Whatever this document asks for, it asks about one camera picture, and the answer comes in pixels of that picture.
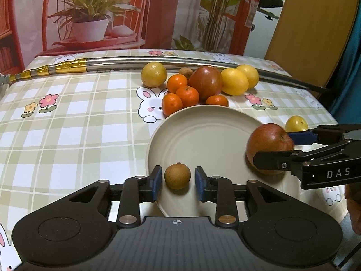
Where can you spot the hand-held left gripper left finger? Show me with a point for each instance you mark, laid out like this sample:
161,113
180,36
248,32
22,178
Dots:
156,185

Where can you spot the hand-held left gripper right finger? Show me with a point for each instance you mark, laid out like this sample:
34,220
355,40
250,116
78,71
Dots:
200,185

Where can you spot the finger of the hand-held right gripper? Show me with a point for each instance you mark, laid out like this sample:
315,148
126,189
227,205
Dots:
270,161
301,137

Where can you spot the small yellow round fruit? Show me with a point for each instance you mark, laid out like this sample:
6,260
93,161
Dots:
295,123

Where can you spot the brown kiwi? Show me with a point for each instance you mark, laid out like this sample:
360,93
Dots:
186,72
177,176

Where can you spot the beige round plate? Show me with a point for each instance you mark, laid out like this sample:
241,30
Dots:
203,141

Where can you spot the yellow lemon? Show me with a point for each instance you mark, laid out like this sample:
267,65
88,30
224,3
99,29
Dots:
234,82
250,74

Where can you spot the person's right hand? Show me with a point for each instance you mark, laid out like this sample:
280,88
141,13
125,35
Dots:
354,209

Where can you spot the orange tangerine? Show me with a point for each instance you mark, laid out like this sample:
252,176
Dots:
216,100
188,96
177,82
172,104

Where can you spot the blue curtain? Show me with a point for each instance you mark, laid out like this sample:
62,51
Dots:
351,70

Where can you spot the large dark red apple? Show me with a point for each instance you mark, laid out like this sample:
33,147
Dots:
206,81

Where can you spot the wooden board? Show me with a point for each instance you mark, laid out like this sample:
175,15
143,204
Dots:
304,34

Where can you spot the plaid bunny print tablecloth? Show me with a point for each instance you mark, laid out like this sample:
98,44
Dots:
70,118

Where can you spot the metal pole with gold bands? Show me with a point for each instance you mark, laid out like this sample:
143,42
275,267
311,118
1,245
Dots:
118,63

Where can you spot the black exercise bike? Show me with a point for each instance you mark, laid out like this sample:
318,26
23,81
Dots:
270,2

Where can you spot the printed plant backdrop cloth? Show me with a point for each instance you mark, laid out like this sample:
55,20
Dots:
169,11

